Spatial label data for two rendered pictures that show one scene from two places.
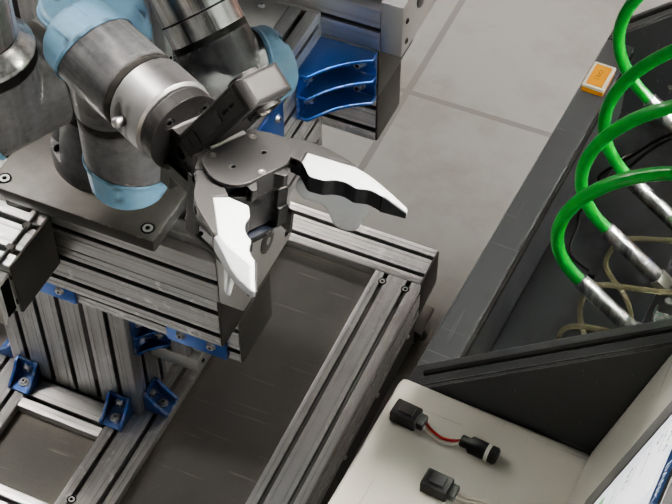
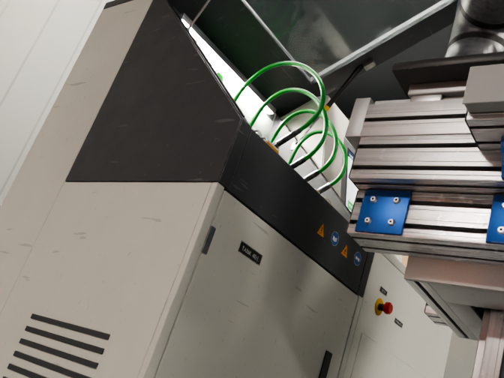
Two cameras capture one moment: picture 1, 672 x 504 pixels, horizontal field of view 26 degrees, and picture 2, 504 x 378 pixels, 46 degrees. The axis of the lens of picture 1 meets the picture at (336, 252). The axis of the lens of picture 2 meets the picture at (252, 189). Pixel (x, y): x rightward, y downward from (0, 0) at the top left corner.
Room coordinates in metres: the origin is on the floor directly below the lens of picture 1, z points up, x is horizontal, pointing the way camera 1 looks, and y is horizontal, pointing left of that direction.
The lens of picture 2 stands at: (2.67, 0.02, 0.35)
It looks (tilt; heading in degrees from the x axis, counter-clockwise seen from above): 21 degrees up; 197
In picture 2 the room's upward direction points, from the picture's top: 20 degrees clockwise
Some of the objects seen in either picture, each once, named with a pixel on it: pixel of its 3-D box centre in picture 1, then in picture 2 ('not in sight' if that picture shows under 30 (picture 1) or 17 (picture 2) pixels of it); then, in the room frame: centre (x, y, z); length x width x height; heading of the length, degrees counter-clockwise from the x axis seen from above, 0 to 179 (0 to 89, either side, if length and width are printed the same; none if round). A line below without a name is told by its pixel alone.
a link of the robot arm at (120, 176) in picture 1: (139, 137); not in sight; (0.94, 0.18, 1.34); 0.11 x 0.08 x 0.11; 130
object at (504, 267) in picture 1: (530, 232); (304, 220); (1.23, -0.25, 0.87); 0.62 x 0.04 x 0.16; 153
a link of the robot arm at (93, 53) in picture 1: (109, 65); not in sight; (0.93, 0.19, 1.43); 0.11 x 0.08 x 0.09; 40
